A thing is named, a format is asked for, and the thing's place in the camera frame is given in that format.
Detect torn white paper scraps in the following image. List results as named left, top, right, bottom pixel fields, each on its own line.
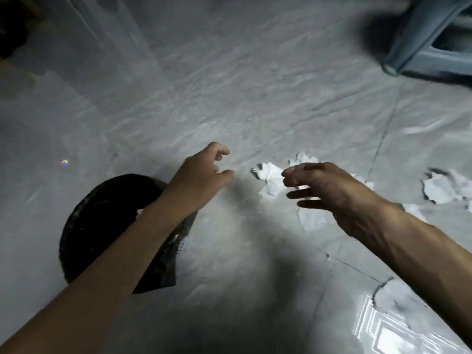
left=251, top=150, right=472, bottom=233

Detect blue plastic stool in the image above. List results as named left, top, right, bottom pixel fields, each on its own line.
left=382, top=0, right=472, bottom=76

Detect person's right hand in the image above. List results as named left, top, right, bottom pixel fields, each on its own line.
left=282, top=162, right=397, bottom=240

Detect black-lined trash bin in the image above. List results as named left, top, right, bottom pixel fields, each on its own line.
left=58, top=174, right=198, bottom=295

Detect person's left forearm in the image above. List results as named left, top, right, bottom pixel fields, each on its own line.
left=0, top=197, right=183, bottom=354

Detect person's left hand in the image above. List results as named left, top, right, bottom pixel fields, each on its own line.
left=162, top=142, right=235, bottom=218

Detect person's right forearm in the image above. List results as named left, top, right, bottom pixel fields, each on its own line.
left=368, top=204, right=472, bottom=347

